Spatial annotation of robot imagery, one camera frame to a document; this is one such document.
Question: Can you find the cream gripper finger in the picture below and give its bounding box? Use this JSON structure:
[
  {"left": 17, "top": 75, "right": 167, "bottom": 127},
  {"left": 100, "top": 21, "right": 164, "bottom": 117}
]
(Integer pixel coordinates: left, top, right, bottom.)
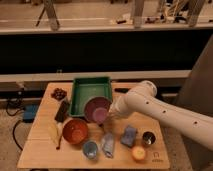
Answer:
[{"left": 101, "top": 114, "right": 111, "bottom": 126}]

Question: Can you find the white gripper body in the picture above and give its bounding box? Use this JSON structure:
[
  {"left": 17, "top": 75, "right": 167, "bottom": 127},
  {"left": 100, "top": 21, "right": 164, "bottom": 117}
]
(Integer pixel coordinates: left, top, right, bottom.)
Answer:
[{"left": 109, "top": 99, "right": 126, "bottom": 119}]

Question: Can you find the purple bowl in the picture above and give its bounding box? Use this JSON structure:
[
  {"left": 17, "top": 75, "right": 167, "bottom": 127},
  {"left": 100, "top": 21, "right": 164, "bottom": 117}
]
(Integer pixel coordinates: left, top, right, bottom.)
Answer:
[{"left": 84, "top": 97, "right": 111, "bottom": 124}]

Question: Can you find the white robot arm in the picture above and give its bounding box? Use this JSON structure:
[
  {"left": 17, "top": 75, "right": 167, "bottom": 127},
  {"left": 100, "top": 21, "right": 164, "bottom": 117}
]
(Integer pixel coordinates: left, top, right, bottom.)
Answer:
[{"left": 108, "top": 80, "right": 213, "bottom": 151}]

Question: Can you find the green plastic tray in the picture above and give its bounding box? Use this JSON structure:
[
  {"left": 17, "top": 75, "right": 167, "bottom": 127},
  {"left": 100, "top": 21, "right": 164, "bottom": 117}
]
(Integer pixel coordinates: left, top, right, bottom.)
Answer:
[{"left": 69, "top": 77, "right": 112, "bottom": 118}]

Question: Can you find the blue sponge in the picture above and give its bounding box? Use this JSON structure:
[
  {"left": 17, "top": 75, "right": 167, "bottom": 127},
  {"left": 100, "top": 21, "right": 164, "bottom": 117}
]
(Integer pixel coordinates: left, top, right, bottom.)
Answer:
[{"left": 120, "top": 125, "right": 137, "bottom": 147}]

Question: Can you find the small blue cup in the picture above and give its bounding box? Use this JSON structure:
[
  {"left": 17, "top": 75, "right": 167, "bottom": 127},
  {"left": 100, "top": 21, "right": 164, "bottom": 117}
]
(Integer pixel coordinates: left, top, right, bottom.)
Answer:
[{"left": 82, "top": 141, "right": 98, "bottom": 160}]

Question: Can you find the orange bowl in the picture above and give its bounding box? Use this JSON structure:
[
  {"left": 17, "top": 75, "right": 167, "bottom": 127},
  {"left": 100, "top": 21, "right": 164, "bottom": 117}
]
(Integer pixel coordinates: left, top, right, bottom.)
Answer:
[{"left": 62, "top": 118, "right": 88, "bottom": 145}]

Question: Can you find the small metal cup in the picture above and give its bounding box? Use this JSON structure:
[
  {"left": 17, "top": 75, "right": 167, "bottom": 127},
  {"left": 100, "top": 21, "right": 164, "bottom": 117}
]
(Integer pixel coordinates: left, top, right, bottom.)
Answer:
[{"left": 142, "top": 131, "right": 156, "bottom": 146}]

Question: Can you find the yellow round fruit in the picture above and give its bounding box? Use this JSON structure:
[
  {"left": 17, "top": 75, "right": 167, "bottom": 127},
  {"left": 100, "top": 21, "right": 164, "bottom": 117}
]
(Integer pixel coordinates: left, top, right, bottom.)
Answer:
[{"left": 131, "top": 146, "right": 146, "bottom": 162}]

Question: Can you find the black rectangular block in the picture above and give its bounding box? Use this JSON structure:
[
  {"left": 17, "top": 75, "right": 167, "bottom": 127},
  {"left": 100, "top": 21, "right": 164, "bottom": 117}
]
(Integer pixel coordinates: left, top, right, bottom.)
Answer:
[{"left": 55, "top": 101, "right": 69, "bottom": 123}]

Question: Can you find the dark grape bunch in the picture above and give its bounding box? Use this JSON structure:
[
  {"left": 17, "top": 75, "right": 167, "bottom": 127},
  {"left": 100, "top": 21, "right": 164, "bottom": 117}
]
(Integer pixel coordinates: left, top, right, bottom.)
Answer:
[{"left": 51, "top": 88, "right": 67, "bottom": 101}]

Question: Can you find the yellow banana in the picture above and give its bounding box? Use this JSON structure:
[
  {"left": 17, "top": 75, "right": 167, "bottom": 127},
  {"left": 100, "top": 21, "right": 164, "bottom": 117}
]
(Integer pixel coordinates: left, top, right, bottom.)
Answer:
[{"left": 48, "top": 122, "right": 63, "bottom": 150}]

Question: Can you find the blue power box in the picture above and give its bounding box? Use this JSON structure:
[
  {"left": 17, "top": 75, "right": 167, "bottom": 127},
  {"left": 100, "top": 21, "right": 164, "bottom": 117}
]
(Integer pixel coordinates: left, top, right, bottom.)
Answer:
[{"left": 23, "top": 105, "right": 38, "bottom": 123}]

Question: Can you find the black handled knife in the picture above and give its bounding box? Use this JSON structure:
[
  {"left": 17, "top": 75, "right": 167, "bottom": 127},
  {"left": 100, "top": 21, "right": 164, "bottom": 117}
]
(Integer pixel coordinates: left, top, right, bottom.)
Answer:
[{"left": 114, "top": 88, "right": 131, "bottom": 94}]

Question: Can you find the black cable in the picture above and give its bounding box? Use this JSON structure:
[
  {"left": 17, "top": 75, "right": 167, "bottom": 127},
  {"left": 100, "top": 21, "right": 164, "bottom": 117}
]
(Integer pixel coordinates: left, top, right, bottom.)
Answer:
[{"left": 5, "top": 89, "right": 26, "bottom": 151}]

